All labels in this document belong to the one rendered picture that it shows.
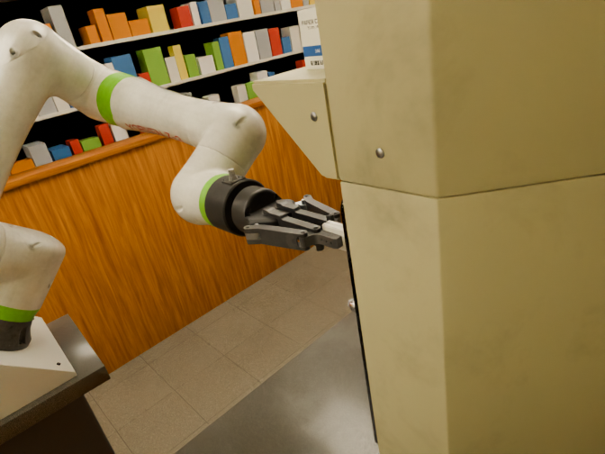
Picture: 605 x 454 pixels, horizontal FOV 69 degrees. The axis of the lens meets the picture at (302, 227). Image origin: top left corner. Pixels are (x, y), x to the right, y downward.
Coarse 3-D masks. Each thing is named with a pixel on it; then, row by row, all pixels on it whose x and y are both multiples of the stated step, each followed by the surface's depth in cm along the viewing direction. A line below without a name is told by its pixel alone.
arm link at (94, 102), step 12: (96, 72) 95; (108, 72) 96; (120, 72) 96; (96, 84) 94; (108, 84) 93; (84, 96) 95; (96, 96) 94; (108, 96) 92; (84, 108) 98; (96, 108) 95; (108, 108) 93; (96, 120) 102; (108, 120) 96
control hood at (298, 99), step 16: (256, 80) 48; (272, 80) 46; (288, 80) 44; (304, 80) 42; (320, 80) 41; (272, 96) 46; (288, 96) 45; (304, 96) 43; (320, 96) 41; (272, 112) 47; (288, 112) 46; (304, 112) 44; (320, 112) 42; (288, 128) 47; (304, 128) 45; (320, 128) 43; (304, 144) 46; (320, 144) 44; (320, 160) 45; (336, 160) 44; (336, 176) 44
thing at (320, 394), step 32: (352, 320) 98; (320, 352) 91; (352, 352) 89; (288, 384) 85; (320, 384) 83; (352, 384) 82; (224, 416) 80; (256, 416) 79; (288, 416) 78; (320, 416) 77; (352, 416) 75; (192, 448) 75; (224, 448) 74; (256, 448) 73; (288, 448) 72; (320, 448) 71; (352, 448) 70
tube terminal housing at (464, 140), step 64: (320, 0) 37; (384, 0) 33; (448, 0) 30; (512, 0) 30; (576, 0) 30; (384, 64) 35; (448, 64) 32; (512, 64) 32; (576, 64) 32; (384, 128) 37; (448, 128) 34; (512, 128) 34; (576, 128) 34; (384, 192) 40; (448, 192) 36; (512, 192) 36; (576, 192) 36; (384, 256) 44; (448, 256) 39; (512, 256) 39; (576, 256) 39; (384, 320) 48; (448, 320) 42; (512, 320) 42; (576, 320) 42; (384, 384) 54; (448, 384) 46; (512, 384) 45; (576, 384) 45; (384, 448) 60; (448, 448) 50; (512, 448) 50; (576, 448) 49
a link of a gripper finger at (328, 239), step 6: (312, 234) 56; (318, 234) 55; (324, 234) 55; (330, 234) 55; (336, 234) 55; (300, 240) 56; (306, 240) 56; (312, 240) 56; (318, 240) 56; (324, 240) 55; (330, 240) 54; (336, 240) 54; (306, 246) 56; (330, 246) 55; (336, 246) 54
